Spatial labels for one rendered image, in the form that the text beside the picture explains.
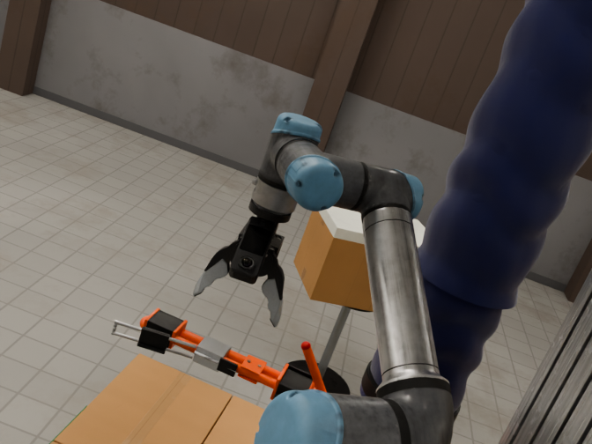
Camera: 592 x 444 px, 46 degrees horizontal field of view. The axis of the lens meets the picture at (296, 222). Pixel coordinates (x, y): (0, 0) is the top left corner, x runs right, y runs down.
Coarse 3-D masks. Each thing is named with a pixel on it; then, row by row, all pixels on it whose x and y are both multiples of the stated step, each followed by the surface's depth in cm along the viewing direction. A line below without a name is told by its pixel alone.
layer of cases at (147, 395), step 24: (144, 360) 268; (120, 384) 250; (144, 384) 255; (168, 384) 259; (192, 384) 264; (96, 408) 235; (120, 408) 239; (144, 408) 243; (168, 408) 247; (192, 408) 251; (216, 408) 256; (240, 408) 260; (72, 432) 221; (96, 432) 225; (120, 432) 228; (144, 432) 232; (168, 432) 236; (192, 432) 240; (216, 432) 244; (240, 432) 248
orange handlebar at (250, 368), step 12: (180, 336) 173; (192, 336) 172; (192, 348) 168; (240, 360) 170; (252, 360) 170; (240, 372) 166; (252, 372) 166; (264, 372) 169; (276, 372) 169; (264, 384) 166
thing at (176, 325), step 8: (152, 312) 173; (160, 312) 174; (144, 320) 169; (152, 320) 170; (160, 320) 171; (168, 320) 172; (176, 320) 173; (152, 328) 169; (160, 328) 169; (168, 328) 169; (176, 328) 170; (184, 328) 174; (168, 344) 169
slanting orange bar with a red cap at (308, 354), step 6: (306, 342) 163; (306, 348) 163; (306, 354) 163; (312, 354) 163; (306, 360) 164; (312, 360) 163; (312, 366) 164; (312, 372) 164; (318, 372) 164; (312, 378) 165; (318, 378) 164; (318, 384) 164; (324, 390) 165
